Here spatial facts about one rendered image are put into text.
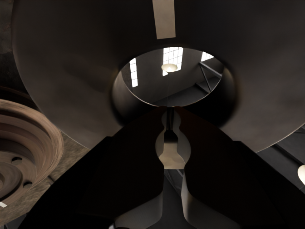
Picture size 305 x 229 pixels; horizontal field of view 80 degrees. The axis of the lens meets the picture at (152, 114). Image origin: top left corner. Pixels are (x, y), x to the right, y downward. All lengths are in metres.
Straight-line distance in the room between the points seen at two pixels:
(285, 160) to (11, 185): 9.57
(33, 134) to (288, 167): 9.41
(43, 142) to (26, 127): 0.09
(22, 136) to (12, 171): 0.11
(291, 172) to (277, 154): 0.86
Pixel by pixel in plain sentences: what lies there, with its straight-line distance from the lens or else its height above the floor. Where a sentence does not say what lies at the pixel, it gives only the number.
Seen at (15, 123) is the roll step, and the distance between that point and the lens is 0.63.
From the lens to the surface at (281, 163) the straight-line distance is 9.59.
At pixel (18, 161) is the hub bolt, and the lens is 0.63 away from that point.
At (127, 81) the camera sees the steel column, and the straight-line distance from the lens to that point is 4.01.
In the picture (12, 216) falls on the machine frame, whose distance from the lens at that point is 1.36.
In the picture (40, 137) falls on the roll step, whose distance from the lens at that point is 0.68.
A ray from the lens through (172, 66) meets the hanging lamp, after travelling 7.29.
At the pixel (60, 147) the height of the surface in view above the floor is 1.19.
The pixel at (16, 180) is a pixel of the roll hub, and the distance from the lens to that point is 0.72.
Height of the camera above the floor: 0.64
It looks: 46 degrees up
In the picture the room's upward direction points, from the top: 179 degrees clockwise
